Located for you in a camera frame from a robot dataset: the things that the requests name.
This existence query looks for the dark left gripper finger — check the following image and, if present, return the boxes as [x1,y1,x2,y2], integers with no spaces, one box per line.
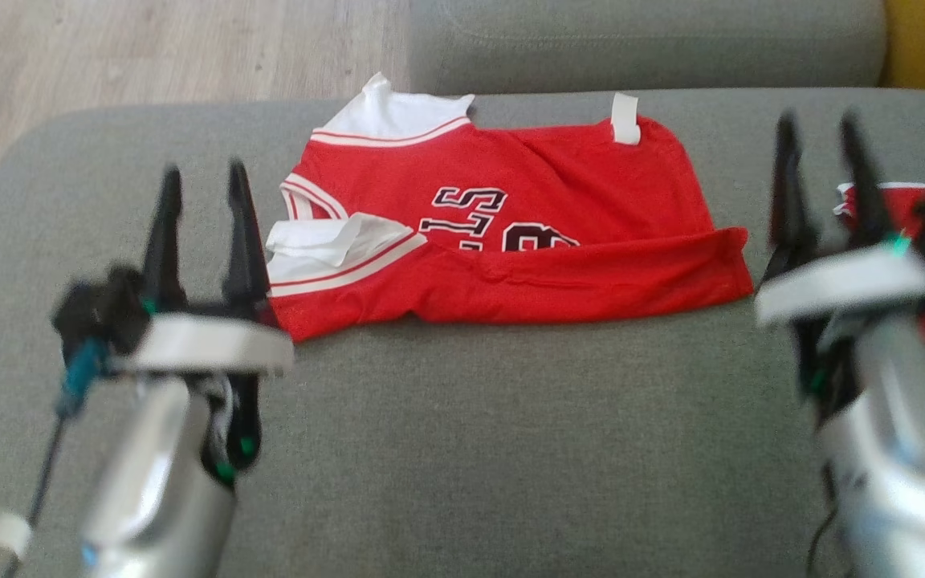
[141,165,188,314]
[222,159,275,318]

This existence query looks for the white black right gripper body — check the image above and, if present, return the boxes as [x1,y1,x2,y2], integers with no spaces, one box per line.
[756,241,925,418]

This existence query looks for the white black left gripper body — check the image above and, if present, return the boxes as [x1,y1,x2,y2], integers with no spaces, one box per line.
[109,301,295,482]

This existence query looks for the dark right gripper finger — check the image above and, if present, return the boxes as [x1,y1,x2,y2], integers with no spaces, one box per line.
[838,111,895,248]
[766,112,821,278]

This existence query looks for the red shorts with white trim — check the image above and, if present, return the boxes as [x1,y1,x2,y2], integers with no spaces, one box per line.
[832,183,925,358]

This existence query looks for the red white basketball jersey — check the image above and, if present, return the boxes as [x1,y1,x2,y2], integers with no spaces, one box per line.
[266,72,754,342]

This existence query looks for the grey sofa seat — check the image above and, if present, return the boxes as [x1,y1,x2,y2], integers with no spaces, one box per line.
[408,0,887,96]

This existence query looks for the grey fabric sofa ottoman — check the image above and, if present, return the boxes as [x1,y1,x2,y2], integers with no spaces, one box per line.
[0,87,925,578]

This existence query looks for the black left cable teal plug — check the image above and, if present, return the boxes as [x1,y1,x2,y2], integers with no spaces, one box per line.
[1,337,110,578]

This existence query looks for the white tape on left cable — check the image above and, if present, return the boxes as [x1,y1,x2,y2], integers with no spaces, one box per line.
[0,512,32,563]

